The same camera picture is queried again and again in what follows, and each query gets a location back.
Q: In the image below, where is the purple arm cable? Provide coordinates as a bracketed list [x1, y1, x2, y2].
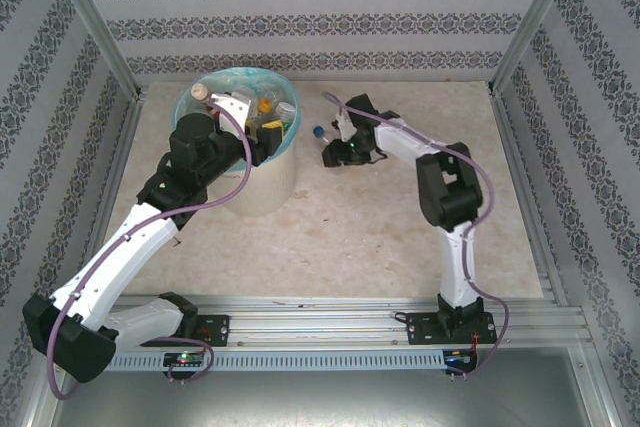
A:
[322, 90, 512, 383]
[47, 100, 252, 401]

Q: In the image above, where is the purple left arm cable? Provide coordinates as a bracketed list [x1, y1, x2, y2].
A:
[47, 100, 252, 401]

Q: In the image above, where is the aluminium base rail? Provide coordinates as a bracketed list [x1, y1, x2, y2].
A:
[47, 294, 601, 348]

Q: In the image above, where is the blue label bottle blue cap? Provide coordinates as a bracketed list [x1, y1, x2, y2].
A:
[310, 124, 335, 149]

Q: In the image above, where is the grey metal panel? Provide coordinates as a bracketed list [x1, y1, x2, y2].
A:
[49, 346, 614, 427]

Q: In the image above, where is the light blue bin liner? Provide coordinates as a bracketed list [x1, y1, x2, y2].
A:
[172, 65, 301, 158]

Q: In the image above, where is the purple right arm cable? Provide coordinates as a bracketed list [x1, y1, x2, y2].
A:
[322, 90, 512, 383]

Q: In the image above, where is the slotted grey cable duct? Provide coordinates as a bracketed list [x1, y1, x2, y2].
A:
[107, 349, 449, 373]

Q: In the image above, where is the beige waste bin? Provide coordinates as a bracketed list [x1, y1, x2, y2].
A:
[174, 111, 301, 218]

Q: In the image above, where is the aluminium frame post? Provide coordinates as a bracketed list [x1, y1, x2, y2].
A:
[492, 0, 585, 93]
[38, 0, 144, 98]

